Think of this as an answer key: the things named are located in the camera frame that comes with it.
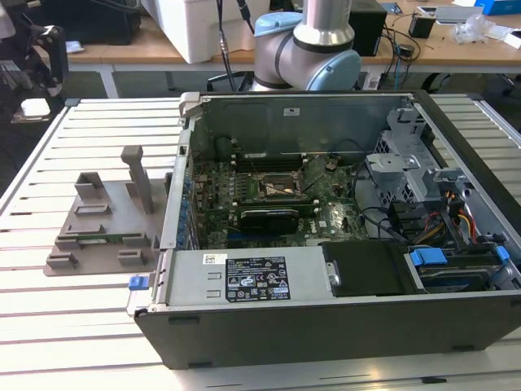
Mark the black and silver PC case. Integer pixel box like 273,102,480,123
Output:
125,89,521,371

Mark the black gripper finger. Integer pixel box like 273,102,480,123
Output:
46,26,68,97

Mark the large black box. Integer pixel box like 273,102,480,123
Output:
64,0,142,46

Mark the black office chair base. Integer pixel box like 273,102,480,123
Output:
205,72,256,93

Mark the silver drive cage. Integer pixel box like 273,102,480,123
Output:
364,108,469,213

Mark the hard disk in blue carrier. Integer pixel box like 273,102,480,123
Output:
406,243,512,293

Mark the silver tray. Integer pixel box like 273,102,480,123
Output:
433,4,486,26

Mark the silver CPU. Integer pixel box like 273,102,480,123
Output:
11,97,55,124

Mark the blue cardboard box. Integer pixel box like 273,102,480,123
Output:
473,0,521,17

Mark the red wire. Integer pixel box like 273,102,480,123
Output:
423,214,445,242

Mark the grey parts rack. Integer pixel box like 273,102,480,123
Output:
42,145,162,278

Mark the black graphics card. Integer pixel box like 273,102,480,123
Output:
238,207,301,236

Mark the yellow wire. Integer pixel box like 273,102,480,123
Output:
458,205,478,245

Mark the black RAM slot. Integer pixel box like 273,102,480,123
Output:
230,165,309,173
232,195,319,202
230,154,309,161
232,199,319,205
232,205,319,213
230,158,309,165
232,202,319,209
230,162,309,169

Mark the CPU socket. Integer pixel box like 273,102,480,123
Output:
259,173,302,200

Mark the black speaker box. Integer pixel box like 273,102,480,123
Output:
348,8,388,57

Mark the green RAM stick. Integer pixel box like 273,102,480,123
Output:
77,232,125,244

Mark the white printer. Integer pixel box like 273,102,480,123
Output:
140,0,260,65

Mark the beige case latch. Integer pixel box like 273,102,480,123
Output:
178,91,201,120

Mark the silver power supply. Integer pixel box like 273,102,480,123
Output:
164,247,329,307

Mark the green motherboard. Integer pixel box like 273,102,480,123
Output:
190,156,370,250

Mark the black drive bay cover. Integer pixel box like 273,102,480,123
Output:
321,239,412,297

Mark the clear plastic bag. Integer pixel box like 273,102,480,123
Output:
450,12,498,45

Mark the wooden desk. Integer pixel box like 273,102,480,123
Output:
64,0,521,99

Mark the black power supply label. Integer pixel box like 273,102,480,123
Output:
225,255,291,303

